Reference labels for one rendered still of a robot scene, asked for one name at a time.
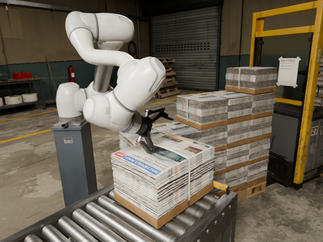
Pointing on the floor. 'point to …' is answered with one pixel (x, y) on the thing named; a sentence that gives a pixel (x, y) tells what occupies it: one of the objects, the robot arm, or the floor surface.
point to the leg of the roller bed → (229, 232)
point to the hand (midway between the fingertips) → (165, 133)
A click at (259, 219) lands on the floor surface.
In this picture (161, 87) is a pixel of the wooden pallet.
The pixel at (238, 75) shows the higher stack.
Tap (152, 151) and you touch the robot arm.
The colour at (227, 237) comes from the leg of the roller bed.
